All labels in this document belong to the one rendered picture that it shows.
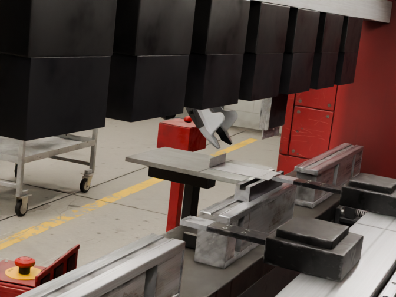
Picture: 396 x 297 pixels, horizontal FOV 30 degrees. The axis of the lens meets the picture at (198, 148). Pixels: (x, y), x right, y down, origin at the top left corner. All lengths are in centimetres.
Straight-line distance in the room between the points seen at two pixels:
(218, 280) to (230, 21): 43
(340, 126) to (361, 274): 132
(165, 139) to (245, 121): 536
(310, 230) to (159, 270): 22
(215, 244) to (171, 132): 206
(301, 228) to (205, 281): 27
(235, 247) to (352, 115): 104
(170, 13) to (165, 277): 39
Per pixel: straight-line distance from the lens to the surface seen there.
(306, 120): 237
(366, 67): 231
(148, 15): 89
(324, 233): 103
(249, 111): 866
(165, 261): 109
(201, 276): 127
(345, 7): 176
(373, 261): 112
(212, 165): 153
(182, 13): 97
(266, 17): 126
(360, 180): 143
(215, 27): 107
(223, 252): 131
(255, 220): 142
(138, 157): 155
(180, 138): 333
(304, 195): 184
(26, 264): 147
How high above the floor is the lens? 131
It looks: 11 degrees down
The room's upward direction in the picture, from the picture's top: 6 degrees clockwise
